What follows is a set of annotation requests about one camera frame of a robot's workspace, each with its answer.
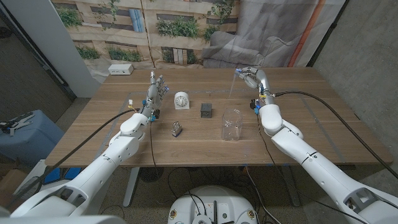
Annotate brown cardboard box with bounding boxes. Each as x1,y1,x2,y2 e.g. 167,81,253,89
0,176,29,203

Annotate white floor cable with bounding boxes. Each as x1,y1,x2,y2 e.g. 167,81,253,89
244,166,275,224

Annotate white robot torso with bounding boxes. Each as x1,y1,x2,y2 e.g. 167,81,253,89
167,185,258,224

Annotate blue hard case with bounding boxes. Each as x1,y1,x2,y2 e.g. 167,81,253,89
0,109,65,167

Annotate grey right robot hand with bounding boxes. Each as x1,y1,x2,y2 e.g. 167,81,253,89
234,66,274,98

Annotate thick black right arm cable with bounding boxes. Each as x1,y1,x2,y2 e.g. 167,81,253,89
273,90,398,180

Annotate clear glass cup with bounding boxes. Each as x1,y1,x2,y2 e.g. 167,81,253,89
221,108,243,141

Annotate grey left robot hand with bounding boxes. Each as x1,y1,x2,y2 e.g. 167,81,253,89
140,70,170,122

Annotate thin black left wrist wire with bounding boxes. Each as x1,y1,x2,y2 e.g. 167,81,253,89
149,121,157,169

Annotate black and white hand tool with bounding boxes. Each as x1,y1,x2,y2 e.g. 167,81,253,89
0,111,35,137

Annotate blue box under table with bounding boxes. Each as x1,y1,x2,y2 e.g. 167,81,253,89
43,167,82,184

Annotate thin black wrist wire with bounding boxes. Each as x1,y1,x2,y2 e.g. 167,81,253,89
256,114,369,223
149,121,157,169

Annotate white table leg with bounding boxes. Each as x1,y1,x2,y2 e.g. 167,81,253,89
123,167,141,208

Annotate black round floor base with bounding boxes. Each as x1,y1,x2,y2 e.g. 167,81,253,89
139,167,165,184

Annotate grey table leg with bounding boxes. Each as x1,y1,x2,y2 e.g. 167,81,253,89
279,164,301,208

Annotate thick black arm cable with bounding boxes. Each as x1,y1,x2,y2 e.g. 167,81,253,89
4,108,141,211
273,90,398,180

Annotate white kitchen timer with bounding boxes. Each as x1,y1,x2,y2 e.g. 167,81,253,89
174,91,190,110

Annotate black backdrop frame pole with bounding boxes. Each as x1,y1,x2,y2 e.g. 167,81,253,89
307,0,349,67

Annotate thin black right wrist wire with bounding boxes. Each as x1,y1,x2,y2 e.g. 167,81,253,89
256,114,369,223

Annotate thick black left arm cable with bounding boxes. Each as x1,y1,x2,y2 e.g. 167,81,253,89
4,108,141,211

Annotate dark grey block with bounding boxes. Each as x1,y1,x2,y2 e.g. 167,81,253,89
200,103,213,119

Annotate white power strip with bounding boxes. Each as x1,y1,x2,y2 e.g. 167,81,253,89
108,63,134,76

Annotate printed fabric backdrop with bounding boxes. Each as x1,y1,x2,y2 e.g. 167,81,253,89
51,0,346,83

